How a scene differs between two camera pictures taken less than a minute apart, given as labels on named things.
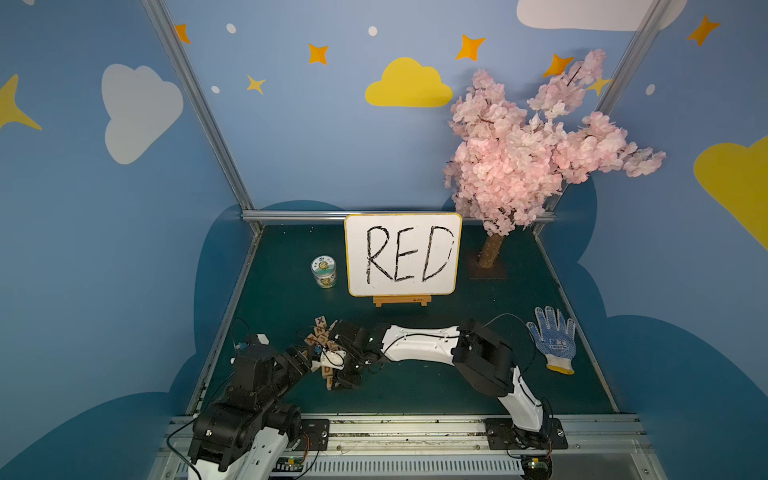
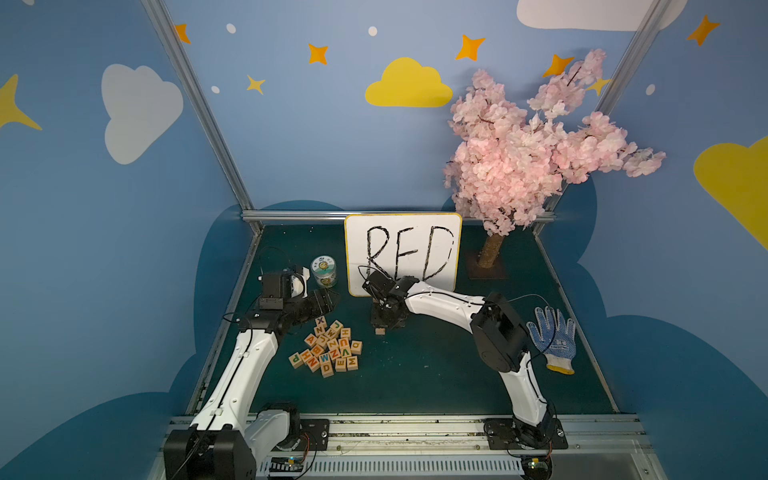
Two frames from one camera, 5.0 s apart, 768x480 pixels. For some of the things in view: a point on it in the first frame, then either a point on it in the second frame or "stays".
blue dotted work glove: (555, 342) stays
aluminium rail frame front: (441, 447) stays
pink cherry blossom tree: (508, 163) stays
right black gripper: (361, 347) to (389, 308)
